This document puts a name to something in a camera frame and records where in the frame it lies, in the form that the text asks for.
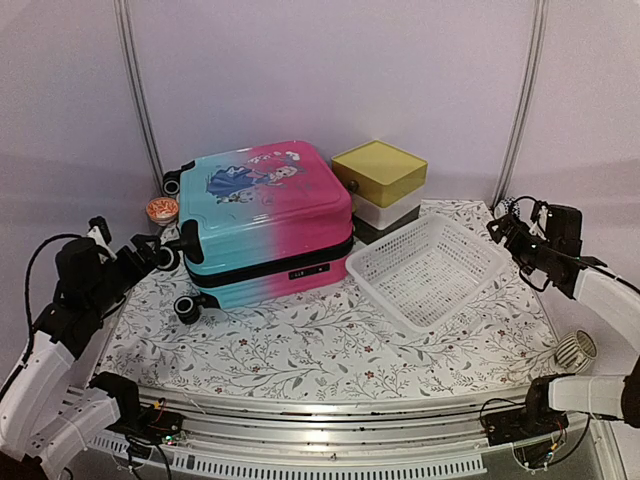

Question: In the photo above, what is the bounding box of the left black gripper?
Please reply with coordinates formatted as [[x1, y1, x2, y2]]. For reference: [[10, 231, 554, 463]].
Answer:
[[87, 233, 163, 316]]

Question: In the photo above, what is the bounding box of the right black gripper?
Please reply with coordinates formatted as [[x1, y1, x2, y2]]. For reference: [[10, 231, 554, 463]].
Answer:
[[489, 213, 560, 274]]

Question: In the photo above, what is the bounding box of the pink and teal kids suitcase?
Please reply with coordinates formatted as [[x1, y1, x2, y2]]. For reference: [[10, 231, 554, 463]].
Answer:
[[163, 141, 354, 324]]

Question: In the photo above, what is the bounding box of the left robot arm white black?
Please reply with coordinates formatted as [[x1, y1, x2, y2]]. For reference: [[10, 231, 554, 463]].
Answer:
[[1, 227, 180, 479]]

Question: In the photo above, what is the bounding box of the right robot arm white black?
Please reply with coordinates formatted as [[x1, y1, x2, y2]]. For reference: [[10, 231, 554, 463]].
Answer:
[[487, 200, 639, 436]]

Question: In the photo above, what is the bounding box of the orange patterned ceramic bowl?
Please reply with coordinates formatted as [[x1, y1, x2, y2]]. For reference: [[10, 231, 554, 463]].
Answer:
[[145, 197, 179, 224]]

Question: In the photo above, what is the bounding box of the white plastic mesh basket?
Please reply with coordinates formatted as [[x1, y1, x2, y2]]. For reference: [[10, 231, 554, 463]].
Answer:
[[346, 213, 508, 334]]

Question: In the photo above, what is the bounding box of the yellow and white storage box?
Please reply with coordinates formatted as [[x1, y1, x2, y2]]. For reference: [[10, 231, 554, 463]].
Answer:
[[332, 140, 428, 231]]

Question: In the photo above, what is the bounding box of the floral white tablecloth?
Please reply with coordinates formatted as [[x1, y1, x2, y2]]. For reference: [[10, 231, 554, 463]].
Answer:
[[97, 268, 556, 403]]

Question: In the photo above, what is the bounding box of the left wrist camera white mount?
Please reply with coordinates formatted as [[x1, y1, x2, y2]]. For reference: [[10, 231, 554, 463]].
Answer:
[[86, 216, 117, 262]]

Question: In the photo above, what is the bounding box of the right metal wall post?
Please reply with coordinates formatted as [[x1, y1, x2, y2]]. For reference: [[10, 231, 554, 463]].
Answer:
[[491, 0, 549, 206]]

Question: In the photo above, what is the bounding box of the metal wall post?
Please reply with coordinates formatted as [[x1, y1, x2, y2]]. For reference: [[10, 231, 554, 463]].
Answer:
[[491, 0, 549, 206], [113, 0, 163, 190]]

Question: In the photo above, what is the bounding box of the aluminium front rail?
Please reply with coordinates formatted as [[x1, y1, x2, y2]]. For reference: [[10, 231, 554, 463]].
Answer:
[[64, 384, 606, 476]]

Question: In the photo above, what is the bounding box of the left metal wall post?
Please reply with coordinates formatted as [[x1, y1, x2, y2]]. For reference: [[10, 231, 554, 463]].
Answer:
[[113, 0, 163, 190]]

